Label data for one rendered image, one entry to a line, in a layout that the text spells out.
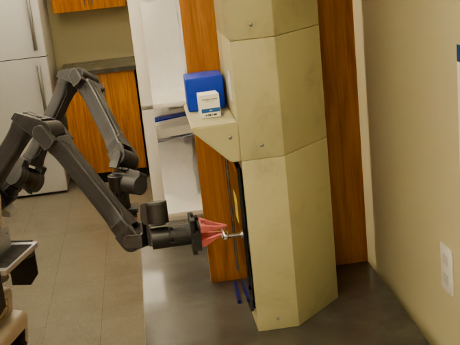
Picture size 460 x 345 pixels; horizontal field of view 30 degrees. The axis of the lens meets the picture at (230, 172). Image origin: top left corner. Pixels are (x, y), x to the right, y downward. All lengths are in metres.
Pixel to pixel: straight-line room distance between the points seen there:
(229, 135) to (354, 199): 0.63
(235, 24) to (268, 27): 0.08
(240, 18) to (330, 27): 0.49
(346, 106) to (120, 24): 5.24
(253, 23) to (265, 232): 0.53
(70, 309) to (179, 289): 2.40
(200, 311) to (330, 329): 0.39
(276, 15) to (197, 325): 0.87
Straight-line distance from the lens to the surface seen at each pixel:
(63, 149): 2.36
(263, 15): 2.09
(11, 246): 2.93
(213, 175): 2.53
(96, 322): 4.78
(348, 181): 2.61
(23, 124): 2.40
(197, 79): 2.29
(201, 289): 2.60
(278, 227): 2.21
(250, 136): 2.13
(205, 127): 2.12
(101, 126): 2.71
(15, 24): 7.03
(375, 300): 2.45
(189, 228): 2.28
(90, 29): 7.67
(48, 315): 4.96
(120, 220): 2.30
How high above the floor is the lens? 1.97
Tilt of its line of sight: 16 degrees down
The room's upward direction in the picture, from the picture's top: 6 degrees counter-clockwise
